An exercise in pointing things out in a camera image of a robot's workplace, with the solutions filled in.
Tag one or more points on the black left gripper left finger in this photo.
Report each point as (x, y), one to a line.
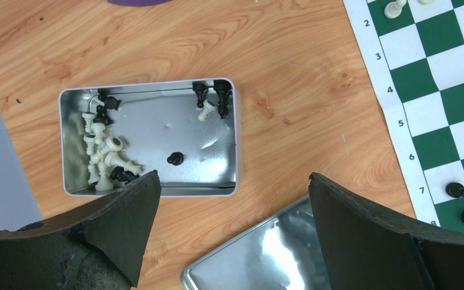
(98, 245)

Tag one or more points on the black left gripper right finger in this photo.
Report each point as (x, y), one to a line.
(366, 245)

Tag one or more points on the silver tin lid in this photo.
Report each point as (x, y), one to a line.
(282, 252)

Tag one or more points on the silver tin box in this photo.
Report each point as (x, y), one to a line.
(189, 131)

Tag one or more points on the green white chess board mat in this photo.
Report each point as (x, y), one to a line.
(416, 66)

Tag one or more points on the white chess pieces in tin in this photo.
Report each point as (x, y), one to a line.
(106, 167)

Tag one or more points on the white chess pawn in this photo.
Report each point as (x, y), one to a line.
(394, 9)

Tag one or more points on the purple metronome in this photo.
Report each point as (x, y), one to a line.
(138, 3)

